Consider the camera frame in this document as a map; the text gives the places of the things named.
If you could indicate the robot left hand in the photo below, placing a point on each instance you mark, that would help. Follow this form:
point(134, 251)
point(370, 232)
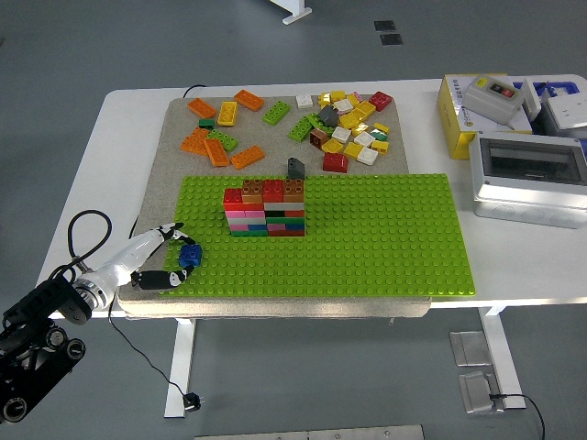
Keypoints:
point(130, 254)

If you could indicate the blue square toy brick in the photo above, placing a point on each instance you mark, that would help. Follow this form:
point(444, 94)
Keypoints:
point(190, 256)

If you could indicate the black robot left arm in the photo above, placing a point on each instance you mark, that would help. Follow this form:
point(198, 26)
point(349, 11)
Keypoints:
point(50, 293)

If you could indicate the red square toy brick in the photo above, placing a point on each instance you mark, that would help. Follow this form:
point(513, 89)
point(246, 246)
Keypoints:
point(273, 190)
point(233, 197)
point(335, 161)
point(380, 100)

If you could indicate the orange long toy brick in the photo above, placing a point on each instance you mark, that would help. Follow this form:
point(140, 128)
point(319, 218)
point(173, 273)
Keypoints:
point(249, 100)
point(202, 107)
point(216, 152)
point(195, 141)
point(247, 157)

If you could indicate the brown square toy brick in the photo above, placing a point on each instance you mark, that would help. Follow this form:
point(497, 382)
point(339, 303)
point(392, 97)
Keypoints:
point(293, 189)
point(251, 190)

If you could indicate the green long toy brick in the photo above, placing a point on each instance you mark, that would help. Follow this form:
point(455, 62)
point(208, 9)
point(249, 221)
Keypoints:
point(276, 112)
point(315, 120)
point(300, 129)
point(224, 139)

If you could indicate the small dark green brick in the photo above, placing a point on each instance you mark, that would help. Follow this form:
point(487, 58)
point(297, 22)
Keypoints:
point(207, 122)

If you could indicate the yellow long toy brick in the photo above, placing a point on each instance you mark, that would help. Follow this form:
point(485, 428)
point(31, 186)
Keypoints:
point(228, 113)

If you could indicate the dark grey sloped brick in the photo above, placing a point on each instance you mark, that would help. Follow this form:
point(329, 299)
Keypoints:
point(296, 168)

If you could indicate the green studded baseplate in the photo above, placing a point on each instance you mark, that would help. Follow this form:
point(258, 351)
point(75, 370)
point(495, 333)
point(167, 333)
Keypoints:
point(344, 247)

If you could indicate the dark brown toy brick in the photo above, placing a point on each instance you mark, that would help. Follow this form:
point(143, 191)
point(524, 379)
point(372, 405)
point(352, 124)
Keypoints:
point(317, 138)

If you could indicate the small white toy brick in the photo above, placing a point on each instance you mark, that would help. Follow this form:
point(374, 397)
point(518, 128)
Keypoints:
point(304, 101)

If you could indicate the grey sloped toy brick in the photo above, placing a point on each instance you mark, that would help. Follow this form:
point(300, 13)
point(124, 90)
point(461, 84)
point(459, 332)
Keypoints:
point(328, 114)

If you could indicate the white square toy brick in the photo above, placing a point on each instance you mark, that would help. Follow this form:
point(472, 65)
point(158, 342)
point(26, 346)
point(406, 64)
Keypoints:
point(343, 106)
point(368, 156)
point(364, 139)
point(341, 134)

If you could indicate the small green flat brick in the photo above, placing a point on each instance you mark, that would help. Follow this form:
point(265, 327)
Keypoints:
point(379, 135)

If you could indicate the white table leg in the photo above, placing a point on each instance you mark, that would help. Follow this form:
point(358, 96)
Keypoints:
point(181, 366)
point(500, 357)

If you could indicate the black power plug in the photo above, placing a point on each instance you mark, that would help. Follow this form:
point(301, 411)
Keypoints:
point(192, 401)

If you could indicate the grey-brown mat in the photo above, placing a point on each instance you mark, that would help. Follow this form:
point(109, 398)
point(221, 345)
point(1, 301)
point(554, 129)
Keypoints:
point(275, 146)

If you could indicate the long metal floor plate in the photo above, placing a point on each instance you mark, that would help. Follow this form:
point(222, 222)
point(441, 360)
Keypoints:
point(312, 433)

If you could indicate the white furniture foot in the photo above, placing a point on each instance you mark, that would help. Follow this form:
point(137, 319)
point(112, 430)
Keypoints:
point(293, 11)

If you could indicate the black floor socket cover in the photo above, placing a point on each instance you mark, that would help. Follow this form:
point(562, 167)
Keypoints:
point(384, 25)
point(391, 39)

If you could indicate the yellow and white carton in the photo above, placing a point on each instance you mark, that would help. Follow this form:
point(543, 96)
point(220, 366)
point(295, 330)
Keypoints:
point(447, 110)

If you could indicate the grey metal floor plate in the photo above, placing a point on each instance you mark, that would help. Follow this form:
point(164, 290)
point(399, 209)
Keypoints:
point(468, 348)
point(477, 394)

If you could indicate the grey box with clear window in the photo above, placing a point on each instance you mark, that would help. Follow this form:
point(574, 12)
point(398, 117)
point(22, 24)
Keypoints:
point(527, 201)

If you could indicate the small white box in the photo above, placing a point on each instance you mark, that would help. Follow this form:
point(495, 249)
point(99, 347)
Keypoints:
point(534, 98)

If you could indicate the grey plastic box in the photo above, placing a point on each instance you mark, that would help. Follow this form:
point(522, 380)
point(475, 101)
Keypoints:
point(543, 123)

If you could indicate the multicoloured stacked brick wall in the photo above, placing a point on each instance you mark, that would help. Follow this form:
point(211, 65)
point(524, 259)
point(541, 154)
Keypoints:
point(266, 222)

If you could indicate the grey push-button switch box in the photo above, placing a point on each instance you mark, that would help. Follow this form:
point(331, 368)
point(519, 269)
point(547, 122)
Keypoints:
point(481, 98)

